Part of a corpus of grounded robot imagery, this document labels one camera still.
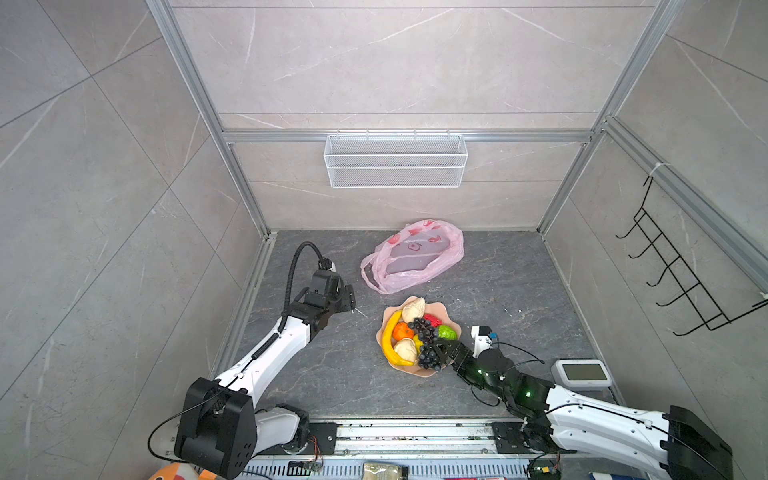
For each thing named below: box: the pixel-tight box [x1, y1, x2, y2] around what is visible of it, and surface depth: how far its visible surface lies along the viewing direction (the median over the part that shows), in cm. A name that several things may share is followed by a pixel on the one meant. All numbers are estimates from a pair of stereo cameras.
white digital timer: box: [551, 359, 613, 391], surface depth 81 cm
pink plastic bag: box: [360, 219, 465, 294], surface depth 107 cm
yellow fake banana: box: [382, 310, 414, 366], surface depth 85 cm
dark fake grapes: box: [408, 317, 442, 370], surface depth 81 cm
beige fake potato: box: [402, 296, 426, 323], surface depth 91 cm
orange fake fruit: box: [392, 321, 415, 341], surface depth 88 cm
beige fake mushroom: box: [394, 337, 417, 364], surface depth 82 cm
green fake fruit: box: [438, 324, 458, 340], surface depth 83 cm
